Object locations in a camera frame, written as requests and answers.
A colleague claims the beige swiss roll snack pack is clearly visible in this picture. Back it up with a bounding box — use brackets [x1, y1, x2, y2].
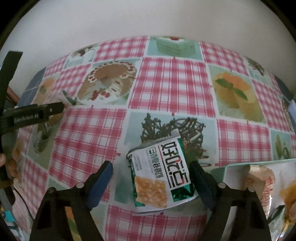
[245, 165, 275, 218]

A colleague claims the green white cracker pack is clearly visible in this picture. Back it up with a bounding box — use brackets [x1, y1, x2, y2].
[126, 129, 198, 214]

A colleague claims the orange bread pack with barcode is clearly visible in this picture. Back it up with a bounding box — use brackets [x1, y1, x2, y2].
[280, 180, 296, 234]

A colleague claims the person's left hand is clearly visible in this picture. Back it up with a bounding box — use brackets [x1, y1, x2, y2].
[1, 138, 23, 178]

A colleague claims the white tray with green rim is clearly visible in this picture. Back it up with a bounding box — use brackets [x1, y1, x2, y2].
[211, 159, 295, 240]

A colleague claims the checkered cake-print tablecloth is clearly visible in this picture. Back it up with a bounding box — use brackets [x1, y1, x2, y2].
[13, 36, 295, 240]

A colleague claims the white power strip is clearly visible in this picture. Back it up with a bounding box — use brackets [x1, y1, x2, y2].
[287, 99, 296, 133]

